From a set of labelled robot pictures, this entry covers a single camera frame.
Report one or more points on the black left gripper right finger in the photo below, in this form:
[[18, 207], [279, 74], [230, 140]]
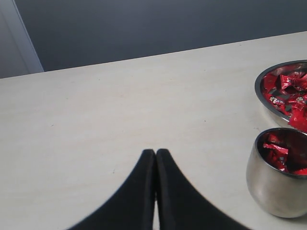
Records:
[[181, 206]]

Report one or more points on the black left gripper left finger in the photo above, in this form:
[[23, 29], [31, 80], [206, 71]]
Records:
[[131, 207]]

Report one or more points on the steel cup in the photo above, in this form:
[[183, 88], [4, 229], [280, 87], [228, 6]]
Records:
[[279, 193]]

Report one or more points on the red candies in cup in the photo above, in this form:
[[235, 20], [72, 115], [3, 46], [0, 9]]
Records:
[[283, 158]]

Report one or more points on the metal bowl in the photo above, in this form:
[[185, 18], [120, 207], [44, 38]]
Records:
[[281, 68]]

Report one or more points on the red wrapped candy pile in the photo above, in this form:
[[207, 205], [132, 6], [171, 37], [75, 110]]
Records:
[[285, 90]]

